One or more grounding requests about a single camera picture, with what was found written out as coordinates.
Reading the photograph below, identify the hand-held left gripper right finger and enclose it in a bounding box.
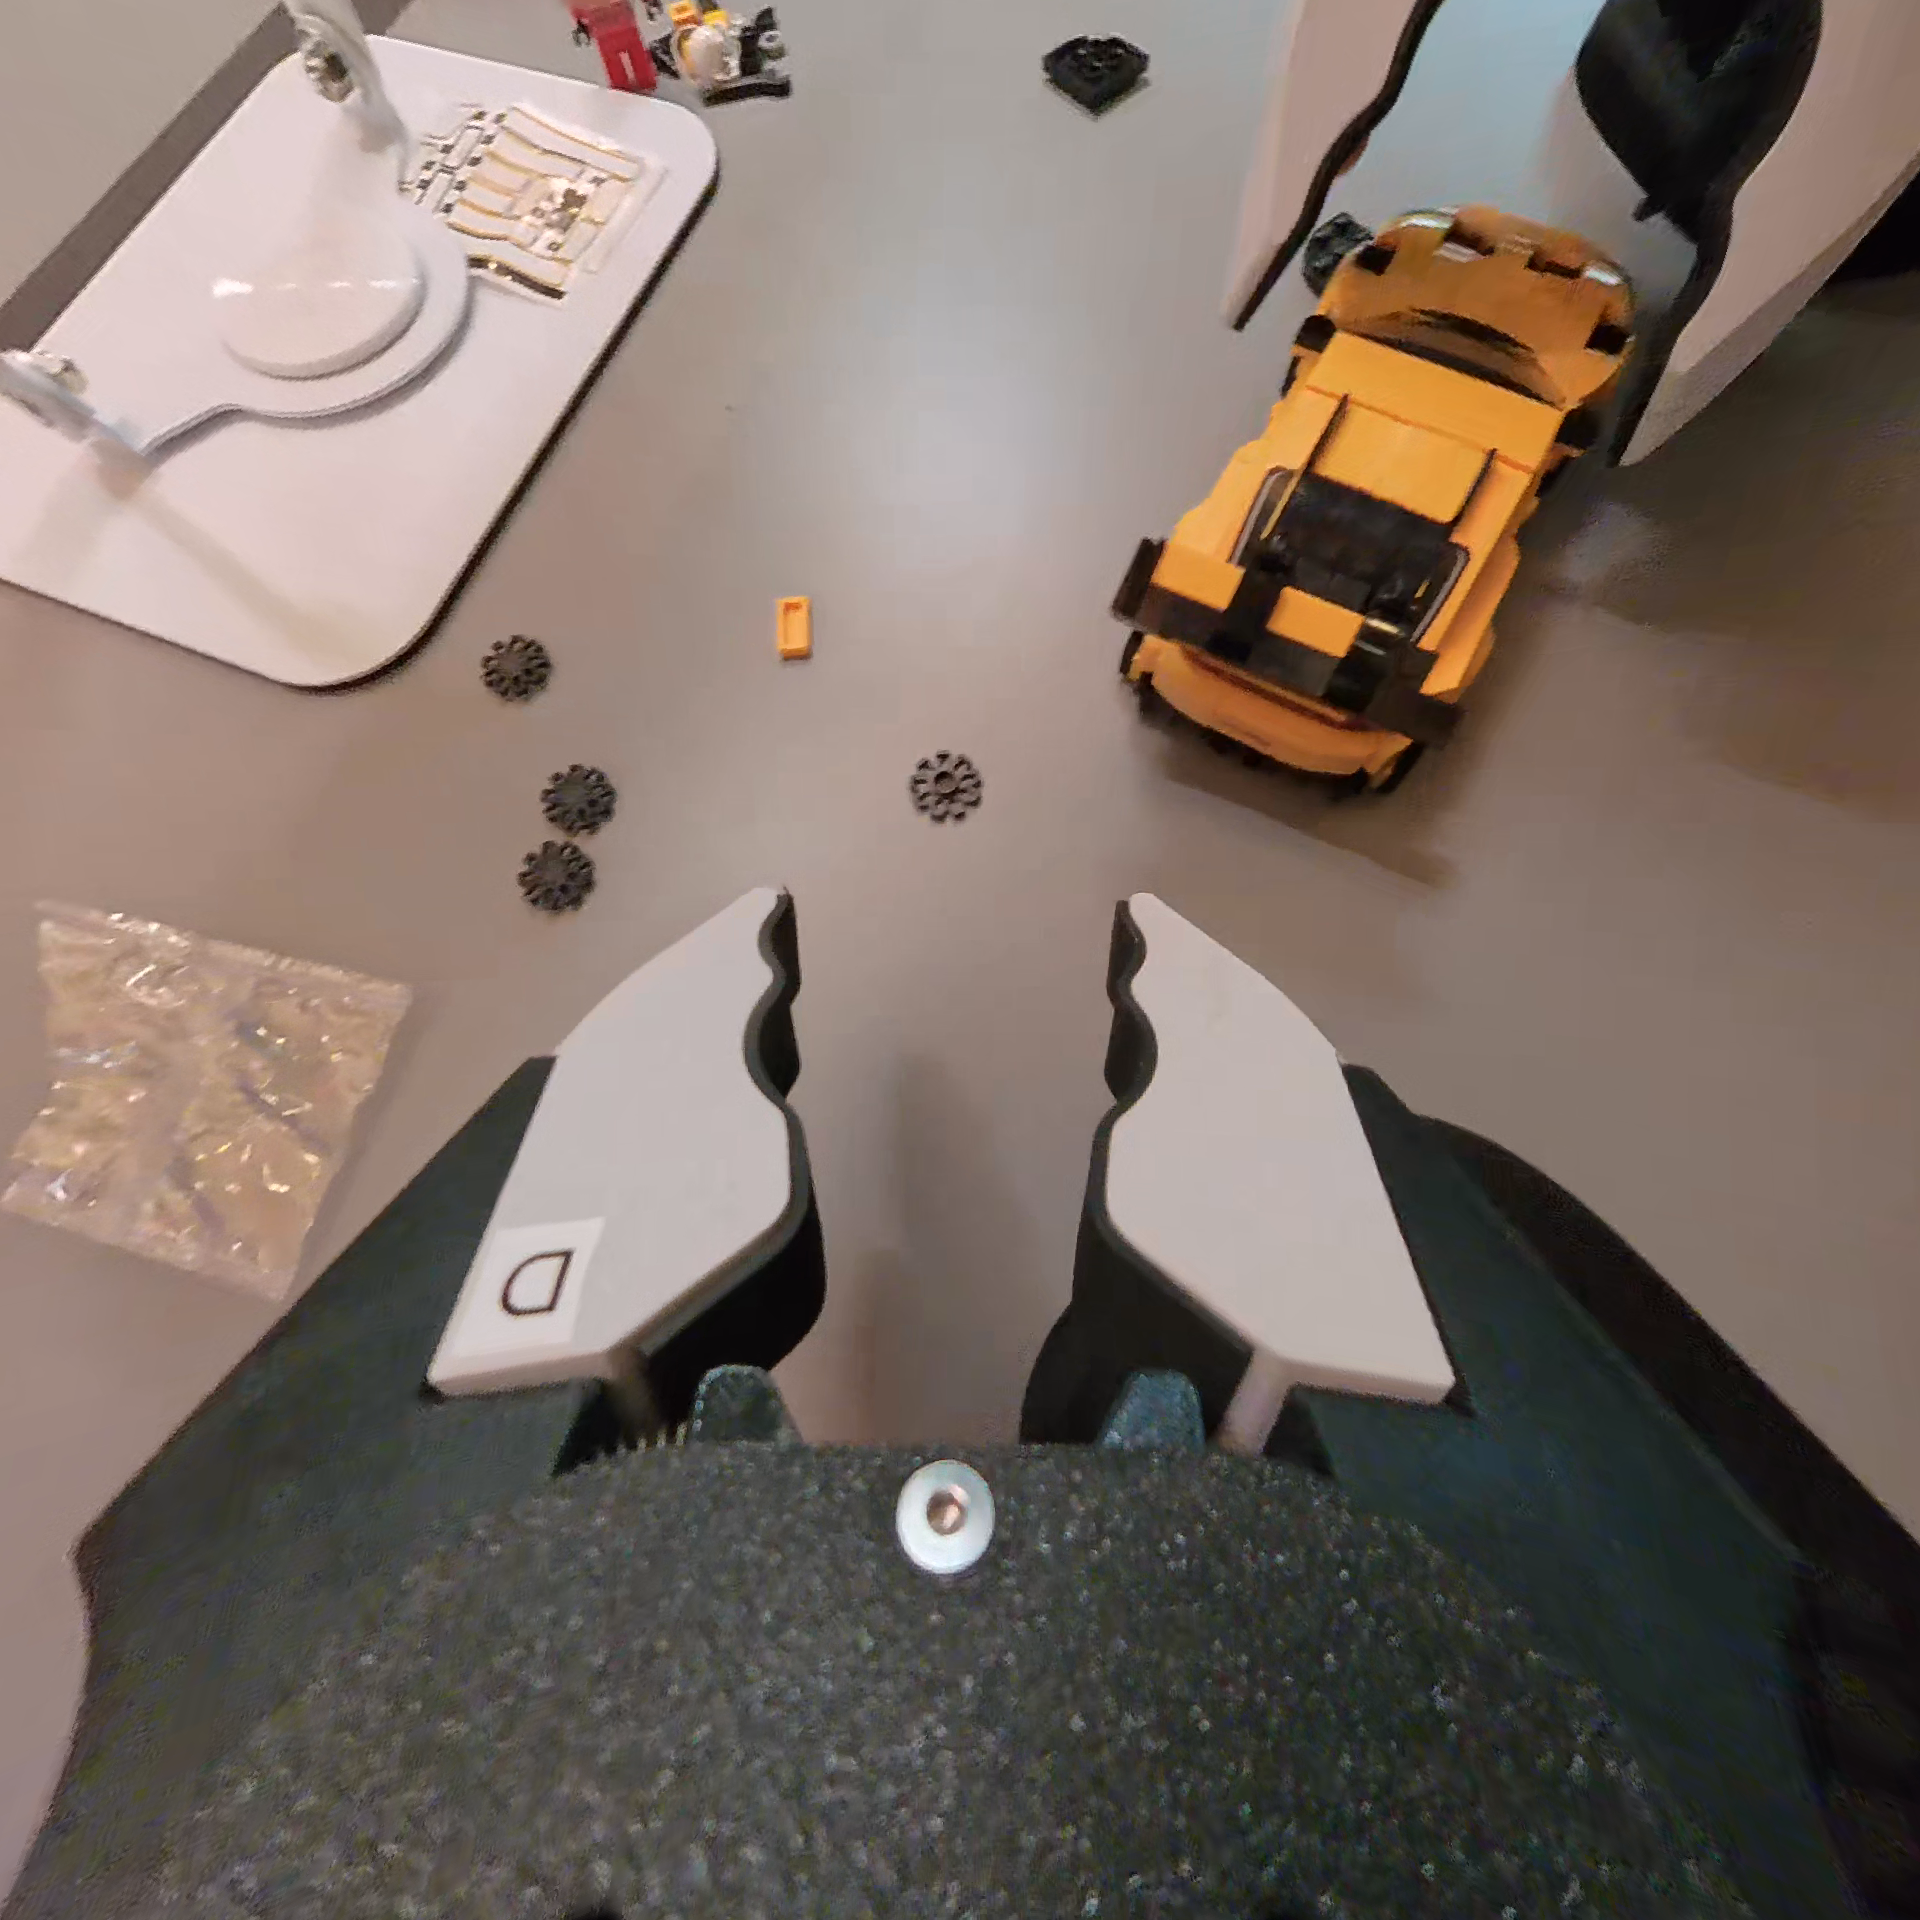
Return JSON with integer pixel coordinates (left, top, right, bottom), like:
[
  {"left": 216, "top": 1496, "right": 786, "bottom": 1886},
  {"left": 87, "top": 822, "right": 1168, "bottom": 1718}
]
[{"left": 1067, "top": 892, "right": 1460, "bottom": 1453}]

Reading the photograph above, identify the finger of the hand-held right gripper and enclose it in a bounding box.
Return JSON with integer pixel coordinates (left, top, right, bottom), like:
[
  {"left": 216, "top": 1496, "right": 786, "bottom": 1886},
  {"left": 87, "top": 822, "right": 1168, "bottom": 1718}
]
[
  {"left": 1576, "top": 0, "right": 1920, "bottom": 467},
  {"left": 1228, "top": 0, "right": 1445, "bottom": 331}
]

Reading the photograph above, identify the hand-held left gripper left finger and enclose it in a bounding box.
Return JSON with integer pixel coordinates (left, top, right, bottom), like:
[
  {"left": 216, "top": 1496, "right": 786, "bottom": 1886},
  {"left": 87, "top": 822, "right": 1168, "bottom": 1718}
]
[{"left": 423, "top": 884, "right": 827, "bottom": 1443}]

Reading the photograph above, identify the orange lego car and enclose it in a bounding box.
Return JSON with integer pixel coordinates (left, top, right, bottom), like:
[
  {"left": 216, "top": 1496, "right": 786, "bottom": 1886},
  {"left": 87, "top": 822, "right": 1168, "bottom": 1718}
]
[{"left": 1113, "top": 205, "right": 1641, "bottom": 797}]

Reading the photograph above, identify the lego sticker sheet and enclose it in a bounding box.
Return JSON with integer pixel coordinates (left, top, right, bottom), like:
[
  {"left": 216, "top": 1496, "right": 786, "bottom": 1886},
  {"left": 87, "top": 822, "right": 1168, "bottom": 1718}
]
[{"left": 397, "top": 102, "right": 669, "bottom": 302}]

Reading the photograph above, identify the black quarter-round lego plate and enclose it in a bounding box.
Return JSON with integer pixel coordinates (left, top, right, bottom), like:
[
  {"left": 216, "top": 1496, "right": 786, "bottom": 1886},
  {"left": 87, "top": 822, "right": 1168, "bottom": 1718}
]
[{"left": 1042, "top": 33, "right": 1155, "bottom": 120}]

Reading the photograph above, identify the pile of small lego parts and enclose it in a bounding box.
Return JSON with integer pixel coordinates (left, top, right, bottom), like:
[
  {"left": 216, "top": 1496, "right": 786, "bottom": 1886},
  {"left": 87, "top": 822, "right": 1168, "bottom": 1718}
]
[{"left": 644, "top": 0, "right": 793, "bottom": 107}]

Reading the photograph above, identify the red lego piece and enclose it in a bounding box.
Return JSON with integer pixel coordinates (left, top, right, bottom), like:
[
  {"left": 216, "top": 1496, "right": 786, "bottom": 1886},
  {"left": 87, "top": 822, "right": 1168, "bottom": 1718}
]
[{"left": 567, "top": 0, "right": 664, "bottom": 85}]

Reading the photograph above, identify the clear plastic bag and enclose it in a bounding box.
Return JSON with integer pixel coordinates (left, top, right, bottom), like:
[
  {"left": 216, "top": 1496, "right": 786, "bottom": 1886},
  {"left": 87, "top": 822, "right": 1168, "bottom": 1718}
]
[{"left": 0, "top": 900, "right": 415, "bottom": 1302}]

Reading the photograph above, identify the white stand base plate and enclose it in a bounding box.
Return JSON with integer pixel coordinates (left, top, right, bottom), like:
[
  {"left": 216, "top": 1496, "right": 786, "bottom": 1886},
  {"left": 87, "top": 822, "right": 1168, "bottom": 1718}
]
[{"left": 0, "top": 0, "right": 720, "bottom": 692}]

